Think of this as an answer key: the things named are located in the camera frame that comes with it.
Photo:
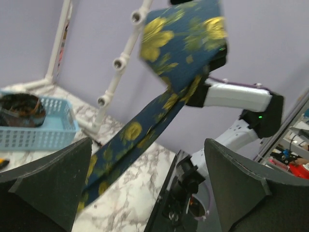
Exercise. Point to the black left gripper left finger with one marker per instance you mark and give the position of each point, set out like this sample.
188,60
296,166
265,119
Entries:
43,195

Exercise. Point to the blue yellow floral tie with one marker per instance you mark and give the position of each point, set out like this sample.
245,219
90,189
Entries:
184,72

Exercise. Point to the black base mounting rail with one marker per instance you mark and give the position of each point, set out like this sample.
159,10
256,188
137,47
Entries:
184,200

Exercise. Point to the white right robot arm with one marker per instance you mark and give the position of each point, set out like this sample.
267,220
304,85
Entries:
255,55

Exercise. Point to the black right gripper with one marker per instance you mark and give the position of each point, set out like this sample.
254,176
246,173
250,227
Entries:
206,29

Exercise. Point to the yellow utility knife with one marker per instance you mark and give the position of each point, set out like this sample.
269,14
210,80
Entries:
4,163

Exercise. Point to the white PVC pipe rack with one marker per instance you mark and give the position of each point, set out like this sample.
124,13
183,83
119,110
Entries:
137,18

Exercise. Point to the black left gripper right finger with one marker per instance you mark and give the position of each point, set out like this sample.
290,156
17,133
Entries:
251,197

